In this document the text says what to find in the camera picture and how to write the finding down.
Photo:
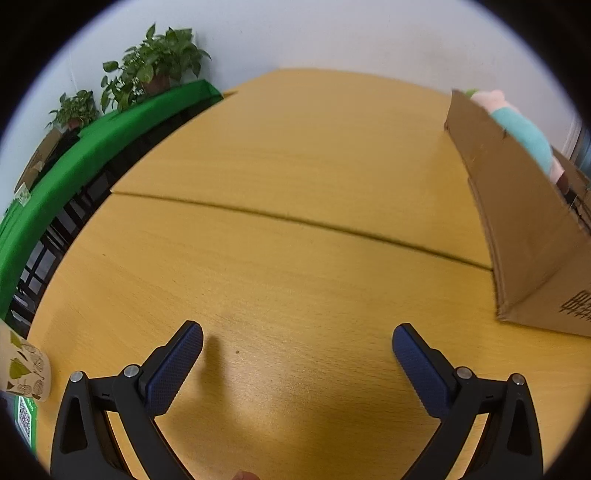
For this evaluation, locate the dark furniture frame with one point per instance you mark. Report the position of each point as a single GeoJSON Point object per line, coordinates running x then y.
{"type": "Point", "coordinates": [55, 230]}

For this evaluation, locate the pink pig plush toy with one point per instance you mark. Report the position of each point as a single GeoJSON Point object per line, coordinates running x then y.
{"type": "Point", "coordinates": [531, 138]}

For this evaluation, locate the leaf-patterned paper cup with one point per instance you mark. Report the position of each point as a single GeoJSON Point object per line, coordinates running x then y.
{"type": "Point", "coordinates": [25, 364]}

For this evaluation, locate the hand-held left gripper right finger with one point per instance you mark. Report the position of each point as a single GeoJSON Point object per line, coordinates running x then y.
{"type": "Point", "coordinates": [422, 369]}

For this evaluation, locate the green printed card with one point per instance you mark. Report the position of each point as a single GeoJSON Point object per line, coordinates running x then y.
{"type": "Point", "coordinates": [25, 415]}

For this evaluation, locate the small brown cardboard box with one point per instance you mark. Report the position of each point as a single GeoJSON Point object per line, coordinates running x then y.
{"type": "Point", "coordinates": [39, 157]}

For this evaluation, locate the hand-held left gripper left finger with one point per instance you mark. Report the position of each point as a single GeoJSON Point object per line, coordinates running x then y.
{"type": "Point", "coordinates": [173, 369]}

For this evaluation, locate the large potted green plant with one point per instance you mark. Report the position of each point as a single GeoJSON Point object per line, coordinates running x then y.
{"type": "Point", "coordinates": [152, 60]}

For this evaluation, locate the wooden desktop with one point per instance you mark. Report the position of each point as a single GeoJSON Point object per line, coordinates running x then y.
{"type": "Point", "coordinates": [295, 184]}

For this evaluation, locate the metal framed glass door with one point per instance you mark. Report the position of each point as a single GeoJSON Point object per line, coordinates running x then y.
{"type": "Point", "coordinates": [582, 147]}

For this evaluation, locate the small potted green plant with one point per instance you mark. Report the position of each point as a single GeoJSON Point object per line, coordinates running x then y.
{"type": "Point", "coordinates": [76, 108]}

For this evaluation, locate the green table cloth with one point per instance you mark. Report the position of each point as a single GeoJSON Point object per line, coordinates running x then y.
{"type": "Point", "coordinates": [106, 134]}

